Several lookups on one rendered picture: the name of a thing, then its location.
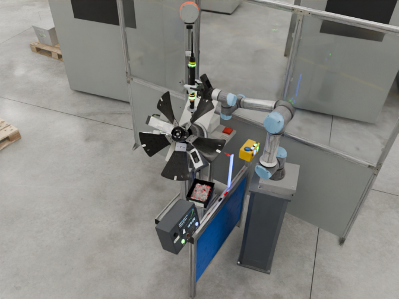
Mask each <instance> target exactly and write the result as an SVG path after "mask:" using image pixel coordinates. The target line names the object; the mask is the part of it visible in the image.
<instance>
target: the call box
mask: <svg viewBox="0 0 399 299"><path fill-rule="evenodd" d="M255 143H256V142H255V141H253V140H250V139H248V140H247V141H246V143H245V144H244V145H243V146H242V148H241V149H240V152H239V158H241V159H243V160H246V161H249V162H250V161H251V160H252V159H253V157H254V156H255V155H256V153H257V152H258V151H257V152H256V153H255V154H254V156H253V157H252V153H253V152H254V151H255V150H256V149H257V147H258V146H259V143H258V144H257V145H256V146H255V148H254V149H252V146H253V145H254V144H255ZM245 147H249V148H250V150H253V151H252V152H251V151H250V150H249V151H246V150H245Z"/></svg>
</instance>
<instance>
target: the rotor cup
mask: <svg viewBox="0 0 399 299"><path fill-rule="evenodd" d="M177 133H179V135H177ZM190 135H193V132H192V130H191V129H190V128H189V129H188V130H186V126H183V127H180V126H176V127H174V128H173V129H172V131H171V138H172V139H173V140H174V141H175V142H178V143H185V144H189V143H188V142H186V141H185V140H186V139H187V138H188V137H189V136H190ZM185 137H186V138H185Z"/></svg>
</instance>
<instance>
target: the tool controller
mask: <svg viewBox="0 0 399 299"><path fill-rule="evenodd" d="M196 222H198V225H197V226H195V223H196ZM185 226H186V229H187V233H189V237H186V234H187V233H186V234H185V235H184V236H183V237H182V235H181V231H182V229H183V228H184V227H185ZM199 226H200V221H199V218H198V214H197V210H196V207H195V203H194V202H190V201H186V200H183V199H179V201H178V202H177V203H176V204H175V205H174V206H173V208H172V209H171V210H170V211H169V212H168V213H167V214H166V215H165V216H164V217H163V219H162V220H161V221H160V222H159V223H158V224H157V225H156V226H155V229H156V232H157V235H158V237H159V240H160V242H161V245H162V248H163V250H166V251H168V252H171V253H174V254H176V255H177V254H178V253H179V252H180V251H181V250H182V248H183V247H184V245H185V244H186V243H187V242H188V240H189V239H190V238H191V237H192V235H193V234H194V232H196V230H197V229H198V227H199ZM192 227H193V228H194V230H193V231H191V228H192ZM182 239H184V243H181V241H182Z"/></svg>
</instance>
